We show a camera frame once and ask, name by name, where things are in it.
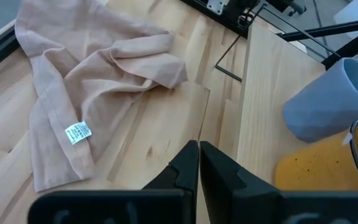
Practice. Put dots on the black table frame beam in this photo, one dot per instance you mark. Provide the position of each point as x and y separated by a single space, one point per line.
228 15

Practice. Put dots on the black metal frame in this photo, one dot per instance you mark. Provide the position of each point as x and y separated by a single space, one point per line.
228 54

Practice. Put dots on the silver metal bracket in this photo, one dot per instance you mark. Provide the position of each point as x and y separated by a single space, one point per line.
217 5

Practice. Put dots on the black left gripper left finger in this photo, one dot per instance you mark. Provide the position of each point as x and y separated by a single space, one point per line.
186 168

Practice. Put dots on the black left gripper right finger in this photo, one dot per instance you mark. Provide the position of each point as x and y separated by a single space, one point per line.
222 186

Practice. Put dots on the blue-grey cup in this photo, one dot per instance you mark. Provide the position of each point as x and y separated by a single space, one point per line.
325 102

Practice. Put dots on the orange speckled mug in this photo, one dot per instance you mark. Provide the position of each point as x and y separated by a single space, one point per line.
315 168

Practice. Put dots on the light wooden shelf board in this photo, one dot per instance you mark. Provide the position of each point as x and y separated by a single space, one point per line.
266 93

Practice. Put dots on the beige pink cloth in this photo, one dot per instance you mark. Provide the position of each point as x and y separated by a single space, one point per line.
85 68

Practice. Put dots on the black metal stand bars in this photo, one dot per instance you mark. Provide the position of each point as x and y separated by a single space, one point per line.
350 37

